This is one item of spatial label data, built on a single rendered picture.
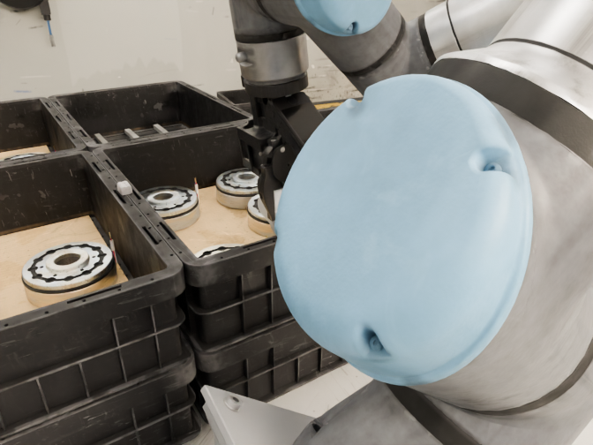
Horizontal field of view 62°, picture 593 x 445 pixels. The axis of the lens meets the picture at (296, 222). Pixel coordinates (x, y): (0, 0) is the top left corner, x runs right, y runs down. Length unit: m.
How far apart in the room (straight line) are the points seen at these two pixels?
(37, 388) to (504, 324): 0.41
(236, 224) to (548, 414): 0.54
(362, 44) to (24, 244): 0.55
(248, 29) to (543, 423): 0.41
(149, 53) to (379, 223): 3.84
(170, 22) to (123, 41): 0.37
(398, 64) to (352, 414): 0.31
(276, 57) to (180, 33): 3.50
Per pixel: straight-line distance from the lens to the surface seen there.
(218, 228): 0.75
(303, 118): 0.55
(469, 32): 0.48
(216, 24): 4.07
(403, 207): 0.18
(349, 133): 0.21
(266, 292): 0.53
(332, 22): 0.42
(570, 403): 0.32
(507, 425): 0.32
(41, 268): 0.66
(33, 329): 0.46
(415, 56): 0.49
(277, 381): 0.64
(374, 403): 0.34
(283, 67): 0.53
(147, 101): 1.24
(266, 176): 0.56
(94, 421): 0.54
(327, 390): 0.66
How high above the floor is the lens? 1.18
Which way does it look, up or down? 28 degrees down
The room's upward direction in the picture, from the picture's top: straight up
